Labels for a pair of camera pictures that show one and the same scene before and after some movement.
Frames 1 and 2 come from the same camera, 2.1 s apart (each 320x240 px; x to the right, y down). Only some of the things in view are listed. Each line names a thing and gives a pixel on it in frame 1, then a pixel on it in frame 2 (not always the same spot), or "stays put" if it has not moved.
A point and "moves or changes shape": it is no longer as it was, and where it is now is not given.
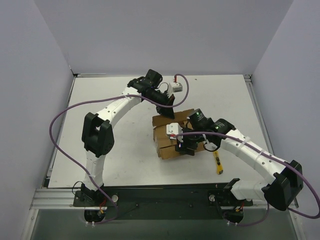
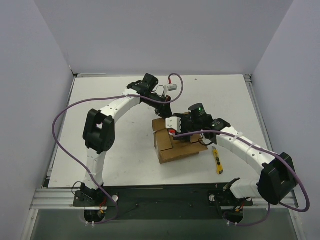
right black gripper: x=186 y=144 to x=183 y=127
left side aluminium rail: x=54 y=151 stays put
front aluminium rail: x=50 y=199 stays put
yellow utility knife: x=219 y=165 stays put
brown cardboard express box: x=166 y=147 moves or changes shape
